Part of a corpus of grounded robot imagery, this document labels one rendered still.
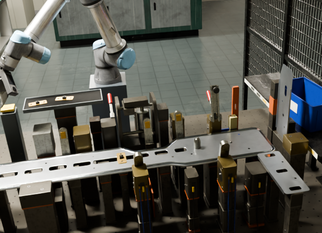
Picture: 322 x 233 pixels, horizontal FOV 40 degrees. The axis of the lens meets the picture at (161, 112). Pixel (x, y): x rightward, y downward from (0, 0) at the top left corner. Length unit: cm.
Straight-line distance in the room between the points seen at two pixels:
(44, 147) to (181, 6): 495
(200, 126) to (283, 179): 108
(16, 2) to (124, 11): 226
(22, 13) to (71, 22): 167
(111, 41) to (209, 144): 71
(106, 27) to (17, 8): 605
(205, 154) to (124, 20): 492
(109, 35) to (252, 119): 113
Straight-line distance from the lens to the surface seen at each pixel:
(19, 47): 197
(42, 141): 201
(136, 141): 212
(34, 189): 179
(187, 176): 181
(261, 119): 286
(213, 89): 201
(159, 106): 208
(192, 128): 275
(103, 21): 218
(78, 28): 673
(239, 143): 201
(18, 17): 823
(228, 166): 177
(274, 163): 189
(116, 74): 244
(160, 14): 670
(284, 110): 201
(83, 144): 202
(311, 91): 229
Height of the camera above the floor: 203
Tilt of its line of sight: 27 degrees down
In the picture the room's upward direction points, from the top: 3 degrees counter-clockwise
